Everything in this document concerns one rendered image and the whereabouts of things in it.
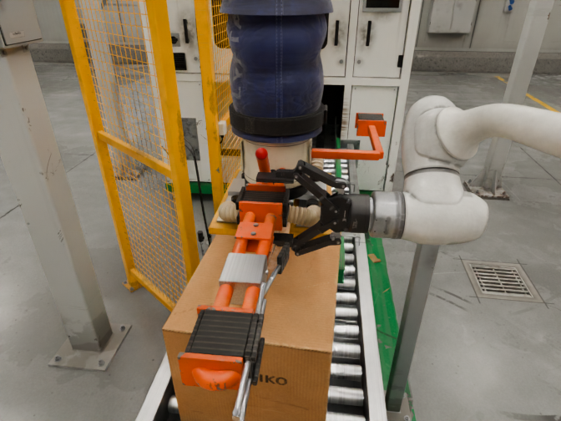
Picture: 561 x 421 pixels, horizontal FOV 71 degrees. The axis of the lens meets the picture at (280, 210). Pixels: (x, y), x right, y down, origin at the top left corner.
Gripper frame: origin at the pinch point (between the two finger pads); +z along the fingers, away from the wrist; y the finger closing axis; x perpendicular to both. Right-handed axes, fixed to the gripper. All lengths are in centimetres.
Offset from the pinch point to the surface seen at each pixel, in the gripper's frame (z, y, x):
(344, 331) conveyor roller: -23, 73, 39
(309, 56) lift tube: -7.3, -25.3, 19.3
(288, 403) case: -6, 52, -5
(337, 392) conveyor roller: -20, 72, 13
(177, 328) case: 20.7, 32.0, -2.7
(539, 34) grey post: -169, -6, 270
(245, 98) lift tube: 5.8, -17.1, 17.0
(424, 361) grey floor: -69, 127, 75
